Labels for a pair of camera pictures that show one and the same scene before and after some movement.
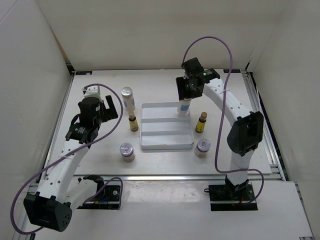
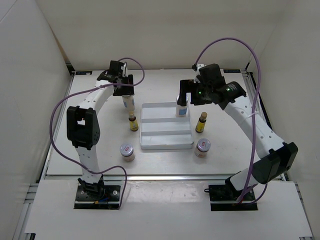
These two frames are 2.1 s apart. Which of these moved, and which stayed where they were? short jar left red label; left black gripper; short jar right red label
Moved: left black gripper
Stayed: short jar right red label; short jar left red label
